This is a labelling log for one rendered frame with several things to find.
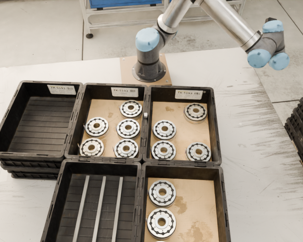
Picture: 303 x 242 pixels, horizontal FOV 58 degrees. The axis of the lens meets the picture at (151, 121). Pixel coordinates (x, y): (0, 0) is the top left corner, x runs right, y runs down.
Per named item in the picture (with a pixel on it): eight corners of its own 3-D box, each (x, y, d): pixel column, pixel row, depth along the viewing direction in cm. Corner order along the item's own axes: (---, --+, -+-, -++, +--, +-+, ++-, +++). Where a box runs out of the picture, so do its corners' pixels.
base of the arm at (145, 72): (133, 63, 154) (132, 49, 146) (159, 59, 155) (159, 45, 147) (137, 81, 145) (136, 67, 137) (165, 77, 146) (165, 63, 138)
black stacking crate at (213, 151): (148, 101, 135) (148, 85, 126) (208, 103, 134) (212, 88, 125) (143, 175, 112) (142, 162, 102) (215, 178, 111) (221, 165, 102)
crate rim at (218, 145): (148, 88, 127) (148, 84, 126) (212, 90, 127) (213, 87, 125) (142, 164, 104) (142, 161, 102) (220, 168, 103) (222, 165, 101)
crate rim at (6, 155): (22, 83, 129) (20, 79, 127) (84, 85, 128) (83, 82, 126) (-12, 157, 106) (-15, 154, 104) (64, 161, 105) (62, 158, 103)
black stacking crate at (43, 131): (30, 97, 137) (21, 80, 128) (88, 99, 136) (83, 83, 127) (0, 168, 113) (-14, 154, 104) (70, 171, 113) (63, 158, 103)
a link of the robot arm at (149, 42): (132, 58, 141) (129, 36, 131) (146, 44, 148) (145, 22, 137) (151, 66, 137) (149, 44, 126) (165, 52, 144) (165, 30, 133)
